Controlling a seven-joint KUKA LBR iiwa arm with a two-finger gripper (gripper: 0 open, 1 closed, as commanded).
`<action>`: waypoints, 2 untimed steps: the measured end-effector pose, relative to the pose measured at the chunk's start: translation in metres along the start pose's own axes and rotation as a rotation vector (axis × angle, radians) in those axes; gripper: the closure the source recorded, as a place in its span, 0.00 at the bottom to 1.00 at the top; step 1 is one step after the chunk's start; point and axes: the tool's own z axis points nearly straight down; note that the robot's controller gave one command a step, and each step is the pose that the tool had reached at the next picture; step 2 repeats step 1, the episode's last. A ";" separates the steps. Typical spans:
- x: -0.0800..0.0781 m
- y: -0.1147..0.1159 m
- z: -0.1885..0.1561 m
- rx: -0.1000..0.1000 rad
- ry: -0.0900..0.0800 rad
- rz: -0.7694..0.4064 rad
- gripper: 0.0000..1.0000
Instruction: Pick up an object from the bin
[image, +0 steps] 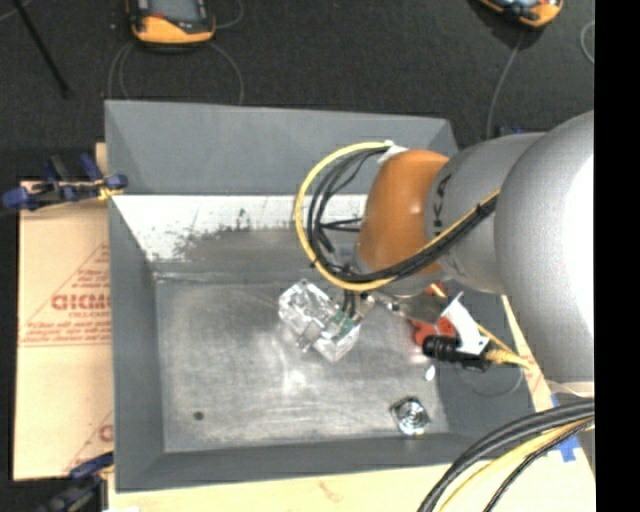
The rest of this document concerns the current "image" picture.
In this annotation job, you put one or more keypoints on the small clear glass dish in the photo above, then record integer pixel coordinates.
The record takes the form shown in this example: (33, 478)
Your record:
(411, 416)

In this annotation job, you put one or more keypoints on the grey metal bin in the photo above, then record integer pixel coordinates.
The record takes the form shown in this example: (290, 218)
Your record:
(225, 350)

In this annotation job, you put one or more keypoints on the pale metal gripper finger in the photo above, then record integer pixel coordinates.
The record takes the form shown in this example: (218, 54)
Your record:
(320, 324)
(314, 340)

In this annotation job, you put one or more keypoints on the orange-red small object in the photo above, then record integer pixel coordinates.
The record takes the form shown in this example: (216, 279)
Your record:
(425, 332)

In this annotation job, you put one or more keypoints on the brown cardboard board, red print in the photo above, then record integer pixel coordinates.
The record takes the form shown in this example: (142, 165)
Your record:
(60, 350)

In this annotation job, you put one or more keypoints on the black cylinder on white bracket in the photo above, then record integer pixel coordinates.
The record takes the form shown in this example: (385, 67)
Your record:
(462, 327)

